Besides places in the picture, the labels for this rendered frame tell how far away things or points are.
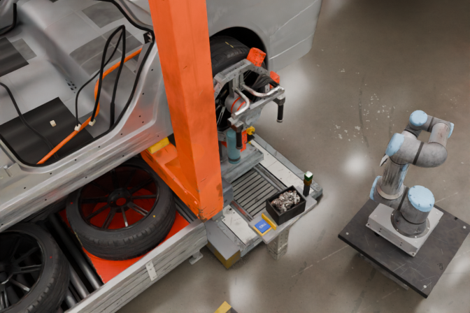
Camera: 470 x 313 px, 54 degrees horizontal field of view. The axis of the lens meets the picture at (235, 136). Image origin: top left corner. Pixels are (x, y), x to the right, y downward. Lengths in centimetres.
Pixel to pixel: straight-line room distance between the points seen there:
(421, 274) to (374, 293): 37
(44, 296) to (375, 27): 402
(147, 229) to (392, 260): 146
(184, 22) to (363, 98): 276
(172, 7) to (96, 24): 177
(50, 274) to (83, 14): 182
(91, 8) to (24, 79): 75
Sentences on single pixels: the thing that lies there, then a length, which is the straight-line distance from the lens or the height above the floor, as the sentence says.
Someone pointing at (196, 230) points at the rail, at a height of 36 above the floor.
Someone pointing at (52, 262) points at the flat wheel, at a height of 50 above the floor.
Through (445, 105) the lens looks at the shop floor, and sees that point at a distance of 444.
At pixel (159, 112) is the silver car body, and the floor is 98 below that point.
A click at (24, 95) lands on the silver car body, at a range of 324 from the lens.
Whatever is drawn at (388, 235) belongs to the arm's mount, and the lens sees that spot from 299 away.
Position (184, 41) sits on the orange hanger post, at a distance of 181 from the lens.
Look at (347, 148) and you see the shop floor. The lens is 384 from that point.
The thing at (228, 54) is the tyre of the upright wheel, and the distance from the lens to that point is 274.
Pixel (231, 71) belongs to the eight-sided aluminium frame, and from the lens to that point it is 274.
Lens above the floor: 283
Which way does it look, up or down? 47 degrees down
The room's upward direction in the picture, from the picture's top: 3 degrees counter-clockwise
